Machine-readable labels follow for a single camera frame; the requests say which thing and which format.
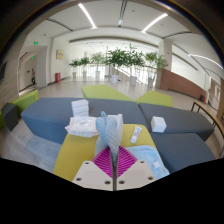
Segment white plastic wipes pack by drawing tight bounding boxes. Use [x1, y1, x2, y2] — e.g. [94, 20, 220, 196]
[64, 115, 100, 138]

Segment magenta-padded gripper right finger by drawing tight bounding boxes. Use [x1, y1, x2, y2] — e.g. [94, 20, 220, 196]
[114, 146, 157, 192]

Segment green upholstered bench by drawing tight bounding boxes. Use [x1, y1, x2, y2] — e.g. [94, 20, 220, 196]
[0, 89, 39, 129]
[81, 84, 136, 103]
[135, 90, 174, 108]

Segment ceiling light strips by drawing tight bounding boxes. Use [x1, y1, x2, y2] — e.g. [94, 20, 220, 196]
[77, 3, 224, 71]

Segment row of potted plants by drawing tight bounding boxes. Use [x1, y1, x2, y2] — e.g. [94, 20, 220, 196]
[68, 44, 168, 88]

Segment light blue towel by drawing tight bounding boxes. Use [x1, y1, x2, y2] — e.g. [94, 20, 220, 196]
[94, 110, 170, 181]

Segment wooden bench with metal legs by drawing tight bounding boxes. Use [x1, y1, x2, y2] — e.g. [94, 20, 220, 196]
[190, 99, 224, 158]

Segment yellow wall picture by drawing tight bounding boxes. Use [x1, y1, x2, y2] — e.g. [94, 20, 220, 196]
[55, 49, 65, 61]

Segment dark grey ottoman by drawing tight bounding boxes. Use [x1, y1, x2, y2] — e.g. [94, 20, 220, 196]
[0, 102, 19, 132]

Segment yellow upholstered ottoman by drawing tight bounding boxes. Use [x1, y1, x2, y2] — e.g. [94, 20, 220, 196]
[52, 123, 158, 183]

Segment stack of white tissue boxes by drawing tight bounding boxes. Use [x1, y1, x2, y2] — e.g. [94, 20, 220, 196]
[70, 98, 90, 118]

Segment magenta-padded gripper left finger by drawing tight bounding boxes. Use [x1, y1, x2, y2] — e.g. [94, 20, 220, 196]
[72, 146, 115, 192]

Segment white cube box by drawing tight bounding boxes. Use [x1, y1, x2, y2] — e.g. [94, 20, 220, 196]
[150, 115, 167, 134]

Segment long blue-grey upholstered bench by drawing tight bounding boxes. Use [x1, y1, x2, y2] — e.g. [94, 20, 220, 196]
[20, 97, 149, 144]

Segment small white tube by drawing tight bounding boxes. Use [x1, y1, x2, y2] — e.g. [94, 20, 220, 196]
[129, 125, 143, 144]

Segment black wall screen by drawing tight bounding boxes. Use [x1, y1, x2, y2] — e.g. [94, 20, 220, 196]
[0, 60, 8, 84]

